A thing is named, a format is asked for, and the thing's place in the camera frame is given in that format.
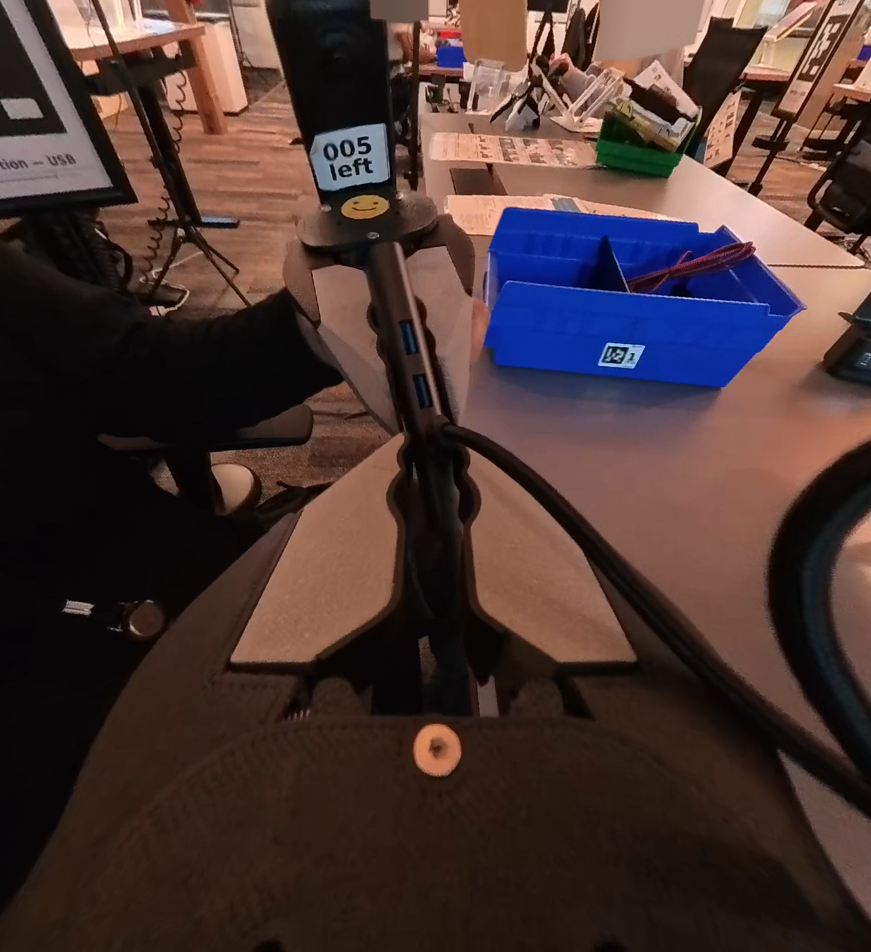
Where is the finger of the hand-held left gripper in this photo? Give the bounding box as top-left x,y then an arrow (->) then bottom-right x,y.
309,251 -> 410,438
406,241 -> 492,426

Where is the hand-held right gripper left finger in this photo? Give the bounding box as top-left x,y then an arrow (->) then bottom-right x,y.
229,433 -> 414,666

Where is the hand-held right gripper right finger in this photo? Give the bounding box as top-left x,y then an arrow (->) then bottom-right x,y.
454,445 -> 639,666

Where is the blue plastic storage bin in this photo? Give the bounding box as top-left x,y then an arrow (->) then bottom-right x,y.
483,208 -> 807,389

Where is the thick black braided cable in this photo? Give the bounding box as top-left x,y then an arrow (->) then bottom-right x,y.
435,420 -> 871,845

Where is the person's left forearm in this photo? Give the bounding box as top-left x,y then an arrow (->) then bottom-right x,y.
108,286 -> 347,447

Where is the picture strip paper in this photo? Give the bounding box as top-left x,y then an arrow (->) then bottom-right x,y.
429,131 -> 601,169

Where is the clear acrylic box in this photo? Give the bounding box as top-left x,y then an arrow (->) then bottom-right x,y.
471,58 -> 527,99

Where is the black bin divider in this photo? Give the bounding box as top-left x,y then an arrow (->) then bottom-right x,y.
591,237 -> 633,293

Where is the clear acrylic stand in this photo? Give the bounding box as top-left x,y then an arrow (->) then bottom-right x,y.
554,65 -> 627,124

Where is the green storage bin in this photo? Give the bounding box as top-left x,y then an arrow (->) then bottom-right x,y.
595,95 -> 704,179

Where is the white cabinet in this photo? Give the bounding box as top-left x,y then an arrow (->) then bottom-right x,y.
164,21 -> 249,114

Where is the black tripod stand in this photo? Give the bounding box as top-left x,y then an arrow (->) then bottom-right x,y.
89,0 -> 254,307

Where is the wooden side table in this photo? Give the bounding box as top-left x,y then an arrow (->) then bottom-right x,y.
71,18 -> 228,136

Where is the framed marker sign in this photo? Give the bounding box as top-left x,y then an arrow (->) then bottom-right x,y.
0,0 -> 139,222

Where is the black charging case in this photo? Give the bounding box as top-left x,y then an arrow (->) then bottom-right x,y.
824,283 -> 871,391

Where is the marker sign on stand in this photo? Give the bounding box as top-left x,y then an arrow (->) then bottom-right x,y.
773,0 -> 869,121

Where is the red braided cable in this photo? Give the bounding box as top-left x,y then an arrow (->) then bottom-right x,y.
625,241 -> 756,295

